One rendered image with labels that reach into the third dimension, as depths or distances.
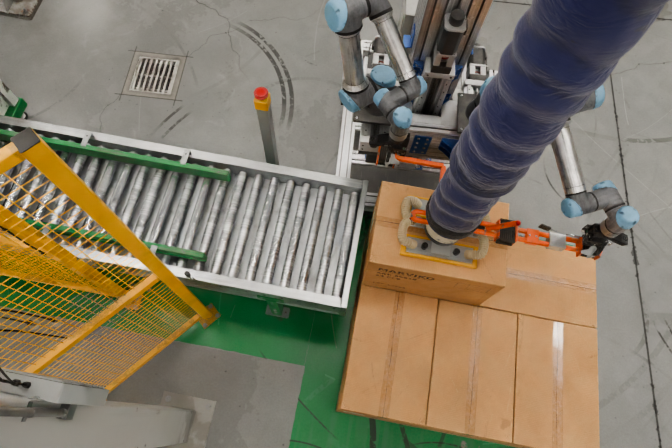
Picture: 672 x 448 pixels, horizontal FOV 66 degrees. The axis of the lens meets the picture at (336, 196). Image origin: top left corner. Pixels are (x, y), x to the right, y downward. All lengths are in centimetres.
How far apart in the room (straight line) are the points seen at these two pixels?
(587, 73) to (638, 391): 264
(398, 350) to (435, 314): 26
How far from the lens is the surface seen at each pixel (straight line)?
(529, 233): 233
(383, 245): 230
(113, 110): 396
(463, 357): 268
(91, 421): 184
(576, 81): 124
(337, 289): 264
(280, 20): 421
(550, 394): 280
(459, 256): 232
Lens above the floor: 311
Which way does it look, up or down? 66 degrees down
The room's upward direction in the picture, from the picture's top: 5 degrees clockwise
